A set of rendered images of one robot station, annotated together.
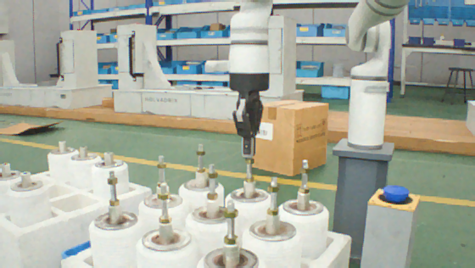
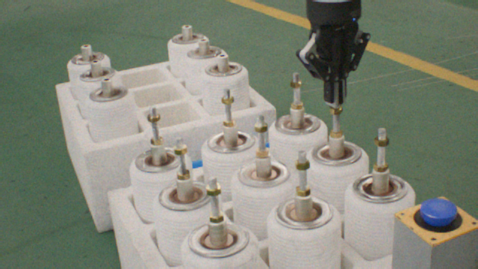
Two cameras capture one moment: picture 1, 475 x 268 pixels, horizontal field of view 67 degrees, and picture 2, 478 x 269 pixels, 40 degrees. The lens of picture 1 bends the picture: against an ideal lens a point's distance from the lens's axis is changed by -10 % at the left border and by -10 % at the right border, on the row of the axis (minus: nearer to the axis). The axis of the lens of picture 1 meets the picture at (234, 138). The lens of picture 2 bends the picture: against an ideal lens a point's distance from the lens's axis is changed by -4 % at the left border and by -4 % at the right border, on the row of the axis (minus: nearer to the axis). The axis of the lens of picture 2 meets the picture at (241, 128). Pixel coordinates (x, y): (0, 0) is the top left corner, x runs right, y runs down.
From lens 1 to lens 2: 0.46 m
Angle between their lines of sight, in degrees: 35
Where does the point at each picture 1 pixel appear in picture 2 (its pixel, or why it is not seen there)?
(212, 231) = (247, 196)
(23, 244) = (92, 163)
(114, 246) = (146, 190)
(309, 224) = (368, 214)
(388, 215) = (411, 240)
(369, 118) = not seen: outside the picture
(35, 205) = (112, 119)
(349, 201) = not seen: outside the picture
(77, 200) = (184, 110)
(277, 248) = (289, 237)
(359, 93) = not seen: outside the picture
